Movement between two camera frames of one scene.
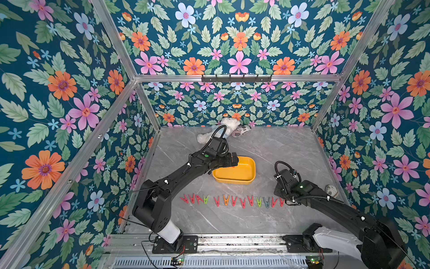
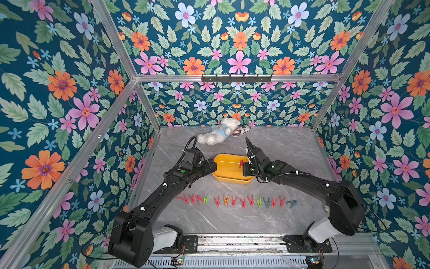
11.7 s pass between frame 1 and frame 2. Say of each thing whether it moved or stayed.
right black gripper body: moved
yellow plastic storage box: stayed
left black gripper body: moved
